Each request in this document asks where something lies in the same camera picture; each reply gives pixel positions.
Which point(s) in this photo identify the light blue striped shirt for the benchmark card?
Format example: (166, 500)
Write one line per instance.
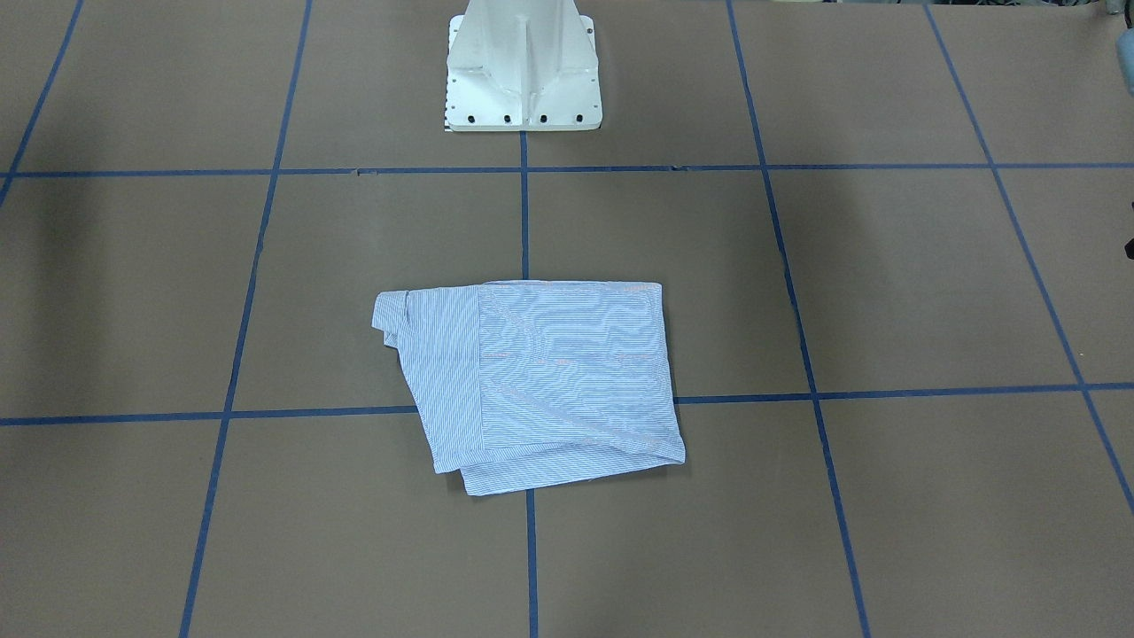
(524, 384)

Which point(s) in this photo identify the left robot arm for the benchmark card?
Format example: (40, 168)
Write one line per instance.
(1125, 59)

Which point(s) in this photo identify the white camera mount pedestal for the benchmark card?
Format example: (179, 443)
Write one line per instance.
(522, 66)

